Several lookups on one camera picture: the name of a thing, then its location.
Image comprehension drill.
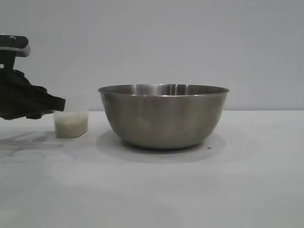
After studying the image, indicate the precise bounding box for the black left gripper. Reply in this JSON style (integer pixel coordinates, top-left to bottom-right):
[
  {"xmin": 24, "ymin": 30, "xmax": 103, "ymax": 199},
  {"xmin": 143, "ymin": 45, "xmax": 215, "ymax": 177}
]
[{"xmin": 0, "ymin": 56, "xmax": 67, "ymax": 121}]

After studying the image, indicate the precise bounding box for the stainless steel mixing bowl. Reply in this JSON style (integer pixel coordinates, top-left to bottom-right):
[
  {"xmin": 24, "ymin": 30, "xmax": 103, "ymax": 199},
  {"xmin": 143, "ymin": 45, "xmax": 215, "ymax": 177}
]
[{"xmin": 97, "ymin": 83, "xmax": 231, "ymax": 150}]

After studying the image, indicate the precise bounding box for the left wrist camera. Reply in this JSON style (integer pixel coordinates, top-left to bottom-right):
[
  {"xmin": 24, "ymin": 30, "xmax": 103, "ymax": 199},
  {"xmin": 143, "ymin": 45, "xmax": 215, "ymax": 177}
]
[{"xmin": 0, "ymin": 35, "xmax": 31, "ymax": 58}]

